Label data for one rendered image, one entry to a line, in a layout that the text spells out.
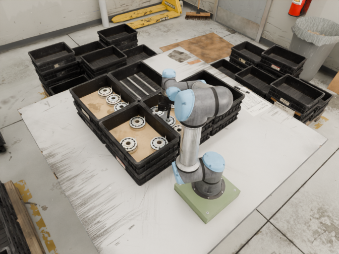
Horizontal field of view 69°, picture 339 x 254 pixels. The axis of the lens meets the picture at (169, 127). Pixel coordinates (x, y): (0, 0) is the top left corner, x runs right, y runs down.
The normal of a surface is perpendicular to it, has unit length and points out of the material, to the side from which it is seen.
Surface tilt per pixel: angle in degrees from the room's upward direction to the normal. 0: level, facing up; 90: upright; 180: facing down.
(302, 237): 0
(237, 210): 0
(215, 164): 8
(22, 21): 90
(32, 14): 90
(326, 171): 0
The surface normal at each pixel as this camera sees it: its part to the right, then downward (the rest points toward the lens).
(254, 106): 0.03, -0.69
